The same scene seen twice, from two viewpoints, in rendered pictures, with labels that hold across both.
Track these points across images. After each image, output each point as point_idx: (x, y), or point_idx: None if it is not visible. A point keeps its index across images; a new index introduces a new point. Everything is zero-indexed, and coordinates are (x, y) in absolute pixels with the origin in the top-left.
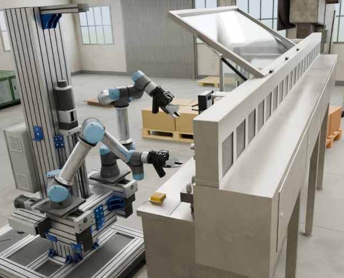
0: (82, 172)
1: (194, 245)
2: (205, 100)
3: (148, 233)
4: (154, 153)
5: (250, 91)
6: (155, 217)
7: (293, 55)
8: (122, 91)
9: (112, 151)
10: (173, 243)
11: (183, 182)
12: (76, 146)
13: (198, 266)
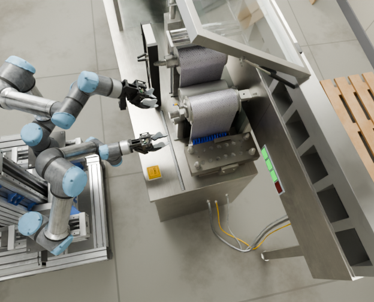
0: (30, 178)
1: (207, 192)
2: (157, 50)
3: (162, 204)
4: (137, 144)
5: (352, 147)
6: (171, 196)
7: None
8: (75, 112)
9: (43, 135)
10: (187, 198)
11: (153, 133)
12: (59, 204)
13: (207, 196)
